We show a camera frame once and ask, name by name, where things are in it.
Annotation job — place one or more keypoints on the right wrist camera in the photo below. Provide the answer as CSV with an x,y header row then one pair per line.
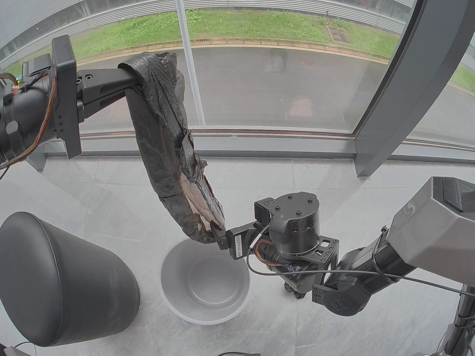
x,y
263,210

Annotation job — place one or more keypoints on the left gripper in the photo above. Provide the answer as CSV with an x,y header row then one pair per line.
x,y
66,98

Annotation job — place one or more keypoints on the dark grey round chair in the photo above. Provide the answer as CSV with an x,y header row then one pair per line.
x,y
66,280

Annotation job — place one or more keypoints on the black plastic bag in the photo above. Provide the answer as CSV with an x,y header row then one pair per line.
x,y
163,124

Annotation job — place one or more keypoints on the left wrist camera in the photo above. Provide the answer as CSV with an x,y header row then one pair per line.
x,y
37,65

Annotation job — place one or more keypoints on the crumpled black plastic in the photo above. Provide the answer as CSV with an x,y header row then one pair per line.
x,y
293,291

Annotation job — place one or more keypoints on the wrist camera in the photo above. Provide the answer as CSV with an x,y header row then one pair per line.
x,y
263,210
37,65

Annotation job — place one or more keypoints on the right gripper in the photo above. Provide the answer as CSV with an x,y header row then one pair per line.
x,y
243,243

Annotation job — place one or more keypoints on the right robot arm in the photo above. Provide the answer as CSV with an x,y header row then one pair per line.
x,y
426,228

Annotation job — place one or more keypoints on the white trash bin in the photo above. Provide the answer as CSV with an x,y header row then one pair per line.
x,y
204,273

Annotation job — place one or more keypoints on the window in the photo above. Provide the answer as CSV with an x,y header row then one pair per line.
x,y
259,87

